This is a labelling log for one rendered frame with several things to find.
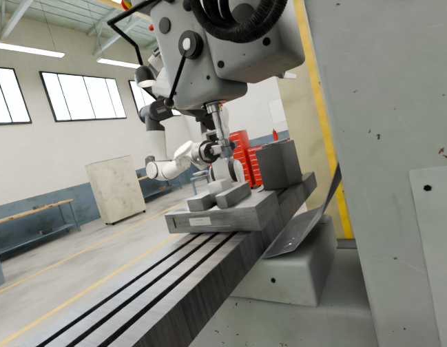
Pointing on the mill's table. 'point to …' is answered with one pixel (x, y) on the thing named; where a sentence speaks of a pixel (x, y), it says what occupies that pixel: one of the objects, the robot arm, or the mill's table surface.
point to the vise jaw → (200, 202)
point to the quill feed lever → (193, 51)
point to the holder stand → (278, 164)
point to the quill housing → (194, 80)
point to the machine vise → (227, 213)
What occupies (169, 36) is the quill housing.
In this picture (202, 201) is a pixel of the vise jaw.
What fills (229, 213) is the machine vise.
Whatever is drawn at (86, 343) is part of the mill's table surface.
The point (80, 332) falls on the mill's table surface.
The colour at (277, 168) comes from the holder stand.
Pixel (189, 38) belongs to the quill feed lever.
